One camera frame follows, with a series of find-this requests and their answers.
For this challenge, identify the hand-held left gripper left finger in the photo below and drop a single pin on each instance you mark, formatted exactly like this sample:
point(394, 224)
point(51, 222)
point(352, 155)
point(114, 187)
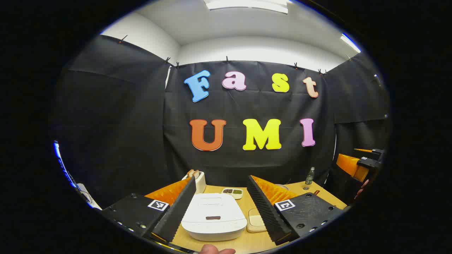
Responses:
point(176, 215)

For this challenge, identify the white rice cooker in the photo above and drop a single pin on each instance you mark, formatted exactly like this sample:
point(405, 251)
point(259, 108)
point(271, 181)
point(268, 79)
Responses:
point(212, 225)

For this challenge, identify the toast bread slice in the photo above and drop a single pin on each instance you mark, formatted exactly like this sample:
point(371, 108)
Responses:
point(190, 173)
point(196, 174)

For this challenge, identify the white divided grain dish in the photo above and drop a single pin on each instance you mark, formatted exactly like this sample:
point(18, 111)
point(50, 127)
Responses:
point(232, 192)

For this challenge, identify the clear plastic water bottle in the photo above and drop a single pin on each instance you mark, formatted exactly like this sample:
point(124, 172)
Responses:
point(310, 178)

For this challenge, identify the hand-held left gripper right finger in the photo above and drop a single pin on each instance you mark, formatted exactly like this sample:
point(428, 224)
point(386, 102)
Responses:
point(265, 211)

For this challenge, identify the ceiling light panel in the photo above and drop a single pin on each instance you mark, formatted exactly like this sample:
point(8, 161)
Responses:
point(247, 5)
point(350, 43)

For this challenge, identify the clear glass tray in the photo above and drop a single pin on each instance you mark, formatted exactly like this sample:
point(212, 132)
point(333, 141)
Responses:
point(249, 227)

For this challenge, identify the white round plate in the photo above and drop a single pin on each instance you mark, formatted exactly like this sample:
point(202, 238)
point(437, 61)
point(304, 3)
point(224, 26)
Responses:
point(284, 185)

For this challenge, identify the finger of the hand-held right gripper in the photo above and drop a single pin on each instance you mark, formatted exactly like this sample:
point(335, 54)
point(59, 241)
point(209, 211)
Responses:
point(363, 150)
point(348, 164)

